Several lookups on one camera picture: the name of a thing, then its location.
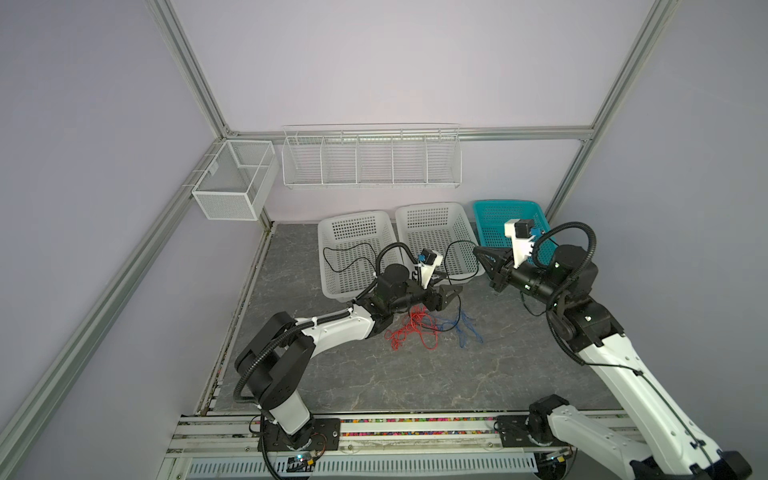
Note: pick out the white plastic basket middle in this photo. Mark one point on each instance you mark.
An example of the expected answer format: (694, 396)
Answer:
(445, 228)

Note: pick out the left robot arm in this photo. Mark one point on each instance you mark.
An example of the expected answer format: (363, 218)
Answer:
(271, 366)

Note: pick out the teal plastic basket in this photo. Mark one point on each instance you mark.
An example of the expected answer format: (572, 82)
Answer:
(495, 221)

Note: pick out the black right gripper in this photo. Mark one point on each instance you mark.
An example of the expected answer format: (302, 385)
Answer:
(502, 275)

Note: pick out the white slotted cable duct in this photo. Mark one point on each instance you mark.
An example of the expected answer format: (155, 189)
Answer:
(387, 466)

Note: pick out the white wire mesh box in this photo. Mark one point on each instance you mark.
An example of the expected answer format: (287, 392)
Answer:
(237, 180)

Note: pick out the white wire wall rack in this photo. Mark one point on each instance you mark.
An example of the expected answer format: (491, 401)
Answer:
(375, 155)

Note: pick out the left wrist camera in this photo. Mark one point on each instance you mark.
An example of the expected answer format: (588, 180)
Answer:
(427, 262)

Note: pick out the aluminium frame corner post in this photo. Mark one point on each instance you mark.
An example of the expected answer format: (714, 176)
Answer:
(652, 29)
(169, 25)

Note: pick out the aluminium frame corner post right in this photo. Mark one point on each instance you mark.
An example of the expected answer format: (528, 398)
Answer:
(652, 29)

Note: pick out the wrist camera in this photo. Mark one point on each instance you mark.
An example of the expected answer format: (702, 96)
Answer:
(520, 233)
(427, 262)

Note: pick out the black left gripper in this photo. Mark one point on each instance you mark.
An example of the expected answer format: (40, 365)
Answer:
(440, 301)

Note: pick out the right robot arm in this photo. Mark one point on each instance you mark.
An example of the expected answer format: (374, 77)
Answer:
(557, 269)

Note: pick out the aluminium frame corner post left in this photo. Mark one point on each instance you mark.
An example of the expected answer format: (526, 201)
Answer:
(169, 25)

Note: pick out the white plastic basket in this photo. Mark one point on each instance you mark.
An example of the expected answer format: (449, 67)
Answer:
(445, 228)
(348, 246)

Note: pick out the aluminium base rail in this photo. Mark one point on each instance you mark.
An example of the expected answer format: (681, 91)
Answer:
(381, 434)

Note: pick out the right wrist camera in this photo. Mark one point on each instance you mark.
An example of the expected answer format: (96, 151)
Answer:
(520, 233)

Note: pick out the white plastic basket left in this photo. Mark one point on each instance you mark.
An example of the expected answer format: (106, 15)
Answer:
(348, 246)

